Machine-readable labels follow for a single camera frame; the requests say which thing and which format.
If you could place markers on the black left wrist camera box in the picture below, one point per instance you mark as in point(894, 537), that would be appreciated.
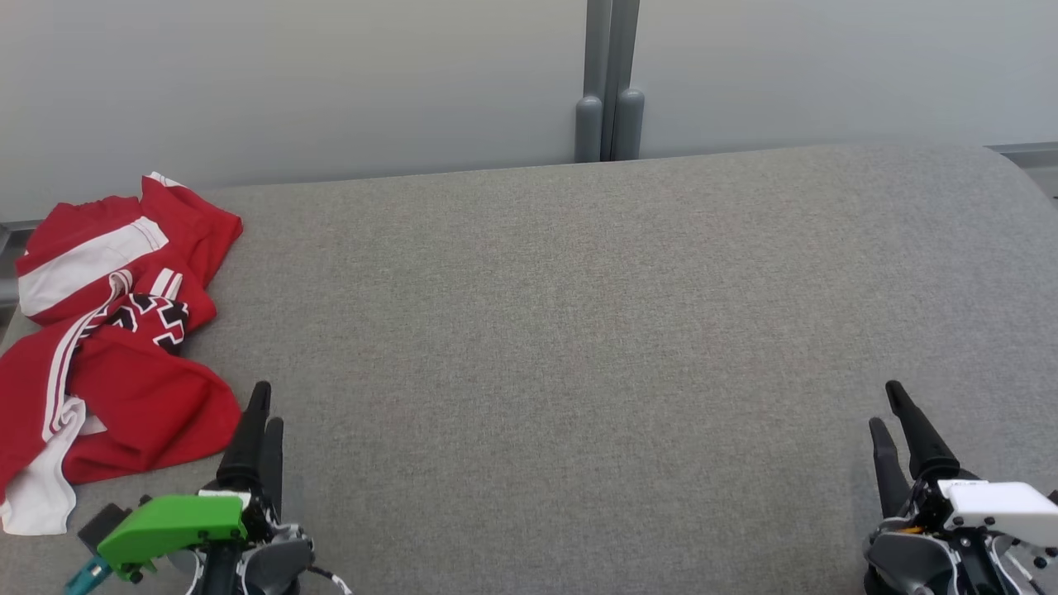
point(103, 525)

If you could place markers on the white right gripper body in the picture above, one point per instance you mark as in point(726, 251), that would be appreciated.
point(1000, 508)

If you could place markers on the red shorts with white stripe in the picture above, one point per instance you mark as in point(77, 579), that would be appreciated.
point(91, 256)

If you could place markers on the red jersey with number print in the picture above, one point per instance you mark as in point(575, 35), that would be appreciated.
point(149, 405)

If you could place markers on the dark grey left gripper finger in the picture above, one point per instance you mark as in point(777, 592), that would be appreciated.
point(274, 463)
point(246, 454)

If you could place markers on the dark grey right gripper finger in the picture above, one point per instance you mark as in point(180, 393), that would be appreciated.
point(891, 479)
point(930, 454)

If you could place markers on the grey partition base rail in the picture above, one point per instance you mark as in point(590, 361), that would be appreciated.
point(1029, 153)

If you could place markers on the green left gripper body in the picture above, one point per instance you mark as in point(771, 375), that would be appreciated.
point(173, 525)

